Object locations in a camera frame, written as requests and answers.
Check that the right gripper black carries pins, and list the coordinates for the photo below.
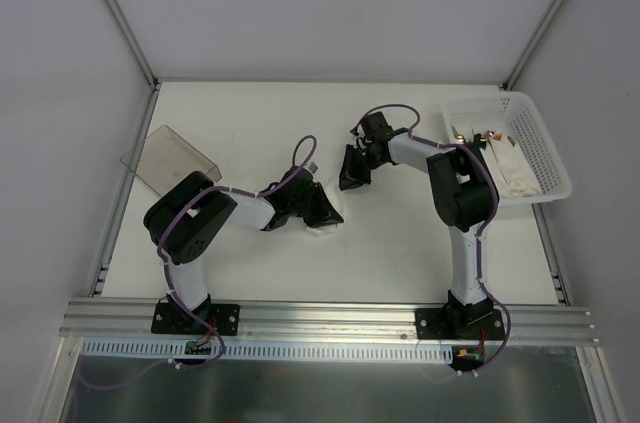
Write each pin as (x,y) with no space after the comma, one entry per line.
(361,159)

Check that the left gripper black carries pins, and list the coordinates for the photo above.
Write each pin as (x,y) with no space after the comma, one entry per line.
(314,203)

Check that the white paper napkin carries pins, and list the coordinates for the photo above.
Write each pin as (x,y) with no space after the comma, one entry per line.
(327,211)

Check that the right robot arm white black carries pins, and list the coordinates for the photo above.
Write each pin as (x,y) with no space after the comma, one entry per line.
(465,199)

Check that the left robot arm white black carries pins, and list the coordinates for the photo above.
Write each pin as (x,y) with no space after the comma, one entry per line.
(184,222)

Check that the rolled napkin bundle in basket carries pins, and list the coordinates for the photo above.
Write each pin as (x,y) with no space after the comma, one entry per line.
(460,138)

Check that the smoky transparent plastic container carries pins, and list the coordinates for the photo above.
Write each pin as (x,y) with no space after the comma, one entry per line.
(164,158)

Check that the white plastic basket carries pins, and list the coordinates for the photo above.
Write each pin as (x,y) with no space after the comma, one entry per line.
(514,115)

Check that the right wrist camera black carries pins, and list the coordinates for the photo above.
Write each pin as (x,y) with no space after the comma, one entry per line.
(376,128)

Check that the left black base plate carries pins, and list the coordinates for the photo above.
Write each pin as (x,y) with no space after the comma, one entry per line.
(170,319)

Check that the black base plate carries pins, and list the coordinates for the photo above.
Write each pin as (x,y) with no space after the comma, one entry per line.
(170,319)
(448,324)

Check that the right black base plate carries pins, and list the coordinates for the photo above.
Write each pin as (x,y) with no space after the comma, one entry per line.
(448,324)

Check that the aluminium front rail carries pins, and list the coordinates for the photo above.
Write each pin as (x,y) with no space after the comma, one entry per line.
(532,325)

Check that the white slotted cable duct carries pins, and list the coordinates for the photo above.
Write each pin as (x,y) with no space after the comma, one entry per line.
(269,351)

